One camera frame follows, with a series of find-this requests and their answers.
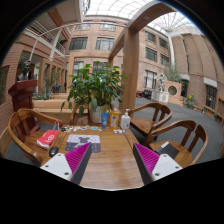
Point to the black notebook on chair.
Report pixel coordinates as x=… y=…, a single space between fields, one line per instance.
x=168 y=148

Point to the clear pump sanitizer bottle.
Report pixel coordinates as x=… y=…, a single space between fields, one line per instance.
x=125 y=121

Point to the large green potted plant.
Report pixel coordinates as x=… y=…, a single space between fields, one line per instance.
x=94 y=91

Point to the yellow orange bottle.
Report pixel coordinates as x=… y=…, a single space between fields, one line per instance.
x=114 y=118

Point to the wooden pergola post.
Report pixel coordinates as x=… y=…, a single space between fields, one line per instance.
x=130 y=69

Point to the blue tube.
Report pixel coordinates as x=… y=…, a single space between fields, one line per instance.
x=104 y=118

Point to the white statue on pedestal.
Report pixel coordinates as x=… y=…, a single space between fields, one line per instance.
x=159 y=94

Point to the black computer mouse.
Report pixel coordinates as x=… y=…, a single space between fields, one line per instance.
x=53 y=151

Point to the wooden chair back right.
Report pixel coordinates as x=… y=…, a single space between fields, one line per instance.
x=161 y=114

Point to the dark bust statue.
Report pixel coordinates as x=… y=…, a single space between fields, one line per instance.
x=25 y=71

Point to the wooden chair front left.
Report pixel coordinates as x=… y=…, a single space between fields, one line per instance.
x=15 y=132

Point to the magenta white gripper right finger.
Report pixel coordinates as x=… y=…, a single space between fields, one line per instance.
x=153 y=166

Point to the wooden chair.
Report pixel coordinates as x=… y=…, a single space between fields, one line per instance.
x=32 y=120
x=188 y=137
x=15 y=132
x=161 y=114

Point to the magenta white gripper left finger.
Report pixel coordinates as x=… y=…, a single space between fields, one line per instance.
x=70 y=166

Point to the wooden chair front right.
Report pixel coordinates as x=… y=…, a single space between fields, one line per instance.
x=188 y=137

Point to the wooden chair back left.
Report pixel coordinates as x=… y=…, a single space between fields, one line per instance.
x=32 y=120

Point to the dark red wooden podium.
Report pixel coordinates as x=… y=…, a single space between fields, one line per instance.
x=22 y=93

